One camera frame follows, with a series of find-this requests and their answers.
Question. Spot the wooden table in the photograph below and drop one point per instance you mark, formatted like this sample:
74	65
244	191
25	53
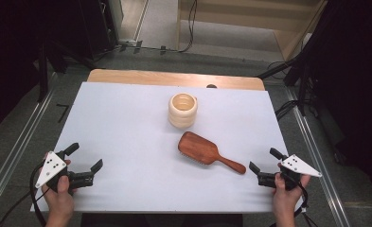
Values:
174	78

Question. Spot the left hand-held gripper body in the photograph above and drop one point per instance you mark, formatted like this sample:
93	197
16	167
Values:
49	167

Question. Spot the wooden hairbrush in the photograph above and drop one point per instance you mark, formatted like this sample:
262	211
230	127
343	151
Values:
202	151

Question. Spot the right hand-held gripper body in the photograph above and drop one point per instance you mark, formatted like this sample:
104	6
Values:
295	167

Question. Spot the black equipment cabinet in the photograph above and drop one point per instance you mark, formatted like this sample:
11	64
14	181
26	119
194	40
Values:
97	28

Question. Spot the white board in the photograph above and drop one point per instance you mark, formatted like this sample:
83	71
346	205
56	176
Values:
136	151

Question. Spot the person's left hand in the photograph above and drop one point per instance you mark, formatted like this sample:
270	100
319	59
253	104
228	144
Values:
60	201

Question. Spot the cream ribbed cup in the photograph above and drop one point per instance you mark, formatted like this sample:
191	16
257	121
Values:
182	115

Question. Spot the person's right hand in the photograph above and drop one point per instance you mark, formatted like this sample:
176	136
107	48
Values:
284	198

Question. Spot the light wooden furniture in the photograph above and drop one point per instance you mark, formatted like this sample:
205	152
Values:
294	34

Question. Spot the metal floor rail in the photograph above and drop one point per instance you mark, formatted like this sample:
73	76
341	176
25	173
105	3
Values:
19	145
316	157

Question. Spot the black metal stand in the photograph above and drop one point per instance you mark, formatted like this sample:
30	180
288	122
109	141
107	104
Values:
43	69

